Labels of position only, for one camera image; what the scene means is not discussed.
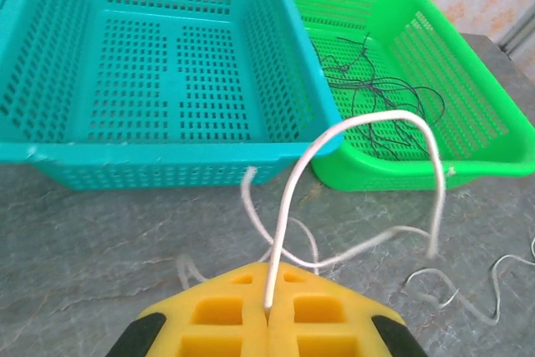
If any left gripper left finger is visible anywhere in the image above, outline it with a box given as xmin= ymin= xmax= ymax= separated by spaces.
xmin=104 ymin=263 xmax=269 ymax=357

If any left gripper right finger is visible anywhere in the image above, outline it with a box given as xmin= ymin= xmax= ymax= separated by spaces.
xmin=266 ymin=262 xmax=431 ymax=357

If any thin black cable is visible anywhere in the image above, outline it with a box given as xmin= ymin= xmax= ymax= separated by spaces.
xmin=349 ymin=75 xmax=447 ymax=162
xmin=313 ymin=30 xmax=380 ymax=97

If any teal plastic basket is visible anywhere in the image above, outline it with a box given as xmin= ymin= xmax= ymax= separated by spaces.
xmin=0 ymin=0 xmax=346 ymax=193

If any green plastic basket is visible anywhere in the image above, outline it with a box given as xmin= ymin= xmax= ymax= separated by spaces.
xmin=277 ymin=0 xmax=535 ymax=193

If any aluminium frame post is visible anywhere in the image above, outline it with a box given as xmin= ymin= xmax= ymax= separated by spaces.
xmin=496 ymin=8 xmax=535 ymax=58

